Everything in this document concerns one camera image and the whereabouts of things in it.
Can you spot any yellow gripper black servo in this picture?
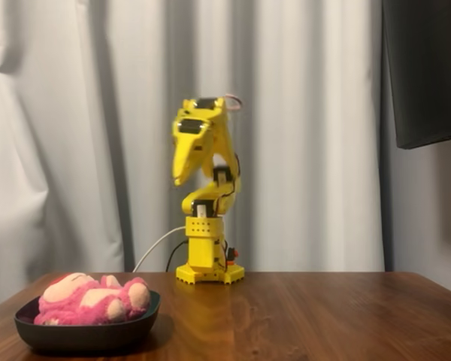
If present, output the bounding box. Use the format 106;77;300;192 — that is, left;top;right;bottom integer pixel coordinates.
171;112;216;187

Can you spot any pink strawberry bear plush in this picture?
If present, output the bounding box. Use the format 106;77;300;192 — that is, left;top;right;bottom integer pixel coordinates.
33;272;152;326

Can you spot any yellow robot arm with base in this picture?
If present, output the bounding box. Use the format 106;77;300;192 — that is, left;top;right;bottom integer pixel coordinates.
175;96;246;285

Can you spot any white pleated curtain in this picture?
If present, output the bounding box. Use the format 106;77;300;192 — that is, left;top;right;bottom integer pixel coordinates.
0;0;451;313

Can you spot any dark green bowl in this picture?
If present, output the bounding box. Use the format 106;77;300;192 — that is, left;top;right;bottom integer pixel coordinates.
14;289;162;353

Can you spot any dark monitor panel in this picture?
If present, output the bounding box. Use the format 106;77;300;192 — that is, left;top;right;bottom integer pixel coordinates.
381;0;451;150

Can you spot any red white servo cable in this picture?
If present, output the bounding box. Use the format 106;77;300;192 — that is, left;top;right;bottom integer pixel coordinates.
225;93;244;112

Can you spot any white power cable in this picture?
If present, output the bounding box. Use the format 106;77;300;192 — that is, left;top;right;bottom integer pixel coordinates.
132;226;188;274

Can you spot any black power cable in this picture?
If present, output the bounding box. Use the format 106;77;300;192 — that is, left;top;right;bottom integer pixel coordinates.
165;240;189;274

